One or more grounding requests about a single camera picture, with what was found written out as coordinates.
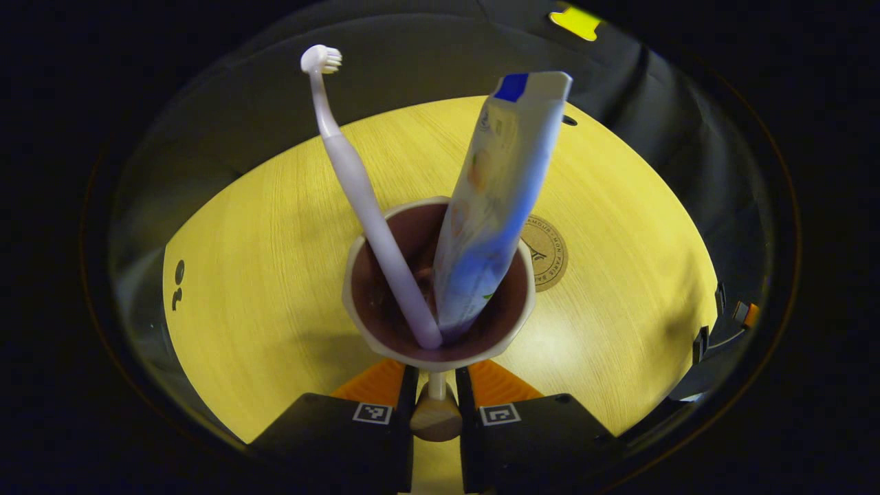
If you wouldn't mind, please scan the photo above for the white toothpaste tube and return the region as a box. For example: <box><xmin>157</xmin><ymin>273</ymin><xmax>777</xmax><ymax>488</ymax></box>
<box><xmin>433</xmin><ymin>71</ymin><xmax>573</xmax><ymax>339</ymax></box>

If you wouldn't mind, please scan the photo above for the black backdrop cloth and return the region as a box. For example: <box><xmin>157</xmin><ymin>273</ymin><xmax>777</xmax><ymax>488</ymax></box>
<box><xmin>110</xmin><ymin>0</ymin><xmax>778</xmax><ymax>441</ymax></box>

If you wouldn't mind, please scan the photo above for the beige cup with pink inside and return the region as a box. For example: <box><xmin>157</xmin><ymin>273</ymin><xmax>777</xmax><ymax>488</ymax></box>
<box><xmin>342</xmin><ymin>196</ymin><xmax>537</xmax><ymax>442</ymax></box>

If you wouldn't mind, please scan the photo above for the round brown cork coaster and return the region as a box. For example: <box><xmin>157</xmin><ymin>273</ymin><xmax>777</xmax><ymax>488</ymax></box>
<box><xmin>520</xmin><ymin>214</ymin><xmax>569</xmax><ymax>293</ymax></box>

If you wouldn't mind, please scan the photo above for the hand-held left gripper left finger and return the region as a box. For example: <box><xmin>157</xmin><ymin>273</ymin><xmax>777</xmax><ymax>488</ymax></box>
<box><xmin>251</xmin><ymin>357</ymin><xmax>419</xmax><ymax>494</ymax></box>

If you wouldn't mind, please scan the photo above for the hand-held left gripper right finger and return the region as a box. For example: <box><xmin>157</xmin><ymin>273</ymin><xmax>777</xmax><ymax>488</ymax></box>
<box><xmin>455</xmin><ymin>359</ymin><xmax>623</xmax><ymax>494</ymax></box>

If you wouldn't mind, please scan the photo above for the pale pink toothbrush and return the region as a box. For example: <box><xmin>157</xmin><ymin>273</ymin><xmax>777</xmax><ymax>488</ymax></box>
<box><xmin>300</xmin><ymin>45</ymin><xmax>444</xmax><ymax>350</ymax></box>

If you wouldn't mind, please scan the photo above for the wooden desktop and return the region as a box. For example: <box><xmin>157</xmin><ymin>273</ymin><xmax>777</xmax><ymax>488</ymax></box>
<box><xmin>163</xmin><ymin>95</ymin><xmax>719</xmax><ymax>495</ymax></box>

